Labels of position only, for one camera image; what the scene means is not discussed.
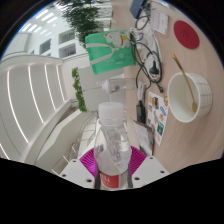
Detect green tote bag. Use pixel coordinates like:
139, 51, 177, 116
84, 29, 137, 76

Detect gold spoon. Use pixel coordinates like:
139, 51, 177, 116
171, 53, 199, 113

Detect small black box device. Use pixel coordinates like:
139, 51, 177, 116
135, 99, 147, 125

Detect flat round red coaster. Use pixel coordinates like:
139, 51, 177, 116
173, 19, 201, 50

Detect white cabinet topped with plants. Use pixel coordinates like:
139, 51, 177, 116
70, 64, 126, 113

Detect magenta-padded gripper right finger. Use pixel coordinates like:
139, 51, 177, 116
125, 145, 171, 189

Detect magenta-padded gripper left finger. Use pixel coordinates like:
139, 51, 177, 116
59, 148, 101, 190

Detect small white charger box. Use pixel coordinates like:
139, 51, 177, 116
137, 80, 146, 101

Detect tangled black cables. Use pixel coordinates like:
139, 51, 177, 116
131, 6, 165, 94

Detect white card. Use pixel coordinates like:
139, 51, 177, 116
151, 10, 170, 36

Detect ceiling light strips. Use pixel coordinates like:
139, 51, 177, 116
4, 63, 68, 144

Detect clear water bottle red label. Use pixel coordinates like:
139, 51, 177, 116
93, 101, 133, 191

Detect printed booklet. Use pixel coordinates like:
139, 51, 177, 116
132, 119, 155, 157

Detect row of green potted trees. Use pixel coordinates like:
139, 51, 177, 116
54, 0, 111, 48

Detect colourful sticker sheet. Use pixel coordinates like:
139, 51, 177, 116
146, 91, 170, 147

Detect tall clear drinking bottle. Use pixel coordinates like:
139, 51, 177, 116
96, 77, 138, 95

